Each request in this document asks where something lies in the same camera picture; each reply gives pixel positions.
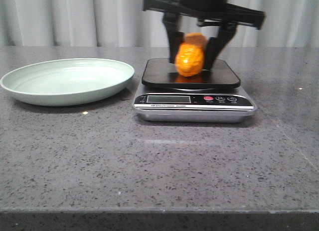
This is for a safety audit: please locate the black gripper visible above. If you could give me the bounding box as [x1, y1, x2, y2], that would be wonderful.
[143, 0, 266, 70]

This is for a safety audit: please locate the orange corn cob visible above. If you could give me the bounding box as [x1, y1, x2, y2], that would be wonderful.
[175, 32, 207, 77]

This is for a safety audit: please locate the silver digital kitchen scale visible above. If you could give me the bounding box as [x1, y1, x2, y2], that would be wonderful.
[133, 58, 257, 123]

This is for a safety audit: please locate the pale green plate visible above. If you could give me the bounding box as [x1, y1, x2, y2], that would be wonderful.
[0, 58, 135, 107]

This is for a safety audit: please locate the grey white curtain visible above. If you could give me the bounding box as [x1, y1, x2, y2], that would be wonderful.
[0, 0, 319, 47]

